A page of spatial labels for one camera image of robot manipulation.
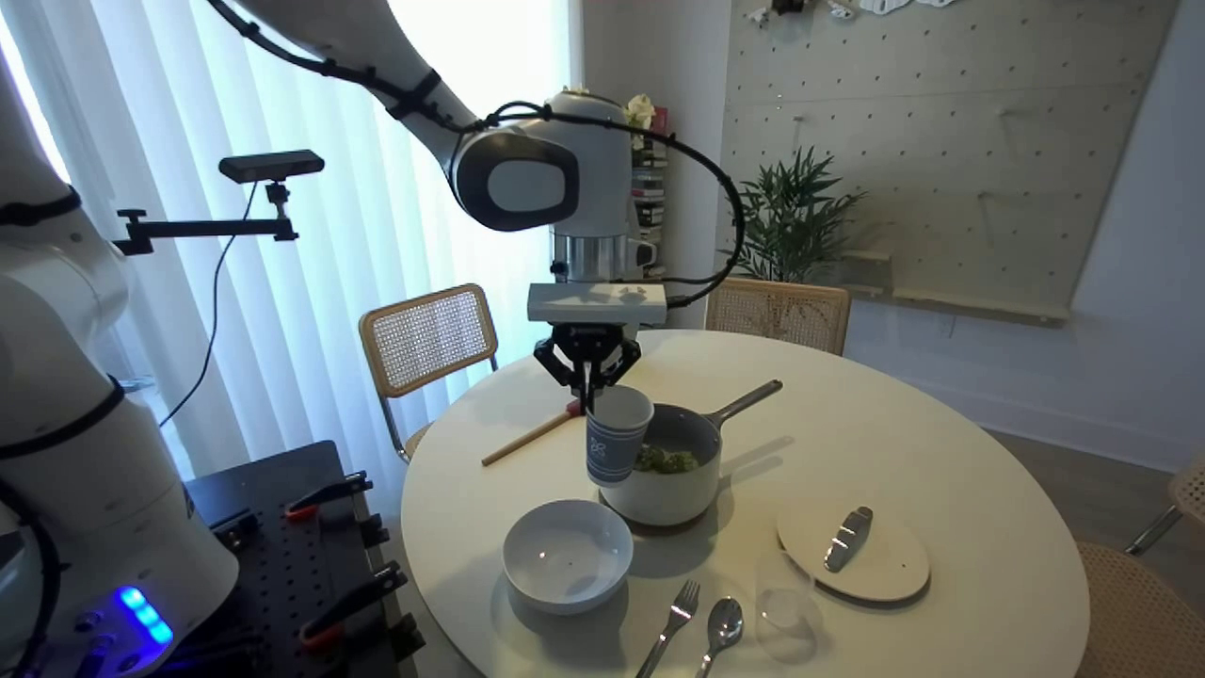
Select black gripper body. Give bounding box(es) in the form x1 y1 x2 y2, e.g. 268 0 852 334
549 321 645 363

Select green food in saucepan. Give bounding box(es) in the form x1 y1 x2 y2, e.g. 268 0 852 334
633 440 704 477

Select wicker back chair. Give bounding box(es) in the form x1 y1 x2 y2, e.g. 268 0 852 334
704 273 855 363
355 277 504 463
1073 455 1205 678

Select narrow shelf unit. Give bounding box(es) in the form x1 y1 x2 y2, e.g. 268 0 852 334
628 123 673 331

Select white ceramic bowl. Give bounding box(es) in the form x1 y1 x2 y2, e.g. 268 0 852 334
496 496 640 620

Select cream flower bouquet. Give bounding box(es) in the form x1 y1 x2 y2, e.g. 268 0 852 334
622 89 659 135

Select green potted plant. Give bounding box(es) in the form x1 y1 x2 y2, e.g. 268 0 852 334
729 143 870 286

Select wooden planter box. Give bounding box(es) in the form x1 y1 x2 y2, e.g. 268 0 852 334
835 250 899 301

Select black clamp with orange grip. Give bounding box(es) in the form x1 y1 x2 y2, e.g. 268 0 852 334
295 558 413 659
281 467 378 526

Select metal butter knife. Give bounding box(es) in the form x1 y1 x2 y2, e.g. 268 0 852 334
817 502 881 580

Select clear round glass disc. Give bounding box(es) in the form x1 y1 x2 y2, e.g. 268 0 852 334
757 580 822 643

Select white sheer curtain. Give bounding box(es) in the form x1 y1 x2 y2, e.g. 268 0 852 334
0 0 589 496

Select red spatula with wooden handle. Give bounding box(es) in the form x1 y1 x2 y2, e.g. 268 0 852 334
480 396 589 471

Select white saucepan with grey handle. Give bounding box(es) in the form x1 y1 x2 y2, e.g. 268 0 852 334
594 378 790 531

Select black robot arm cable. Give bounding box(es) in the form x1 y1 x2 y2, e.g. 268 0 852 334
204 0 748 314

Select black camera on stand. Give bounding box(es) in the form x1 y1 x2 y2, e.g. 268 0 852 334
112 147 329 256

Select beige wall pegboard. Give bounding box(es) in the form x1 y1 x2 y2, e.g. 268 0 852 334
713 0 1186 321

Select white wall ornaments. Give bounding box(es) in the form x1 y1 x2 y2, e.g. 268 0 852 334
747 0 965 31

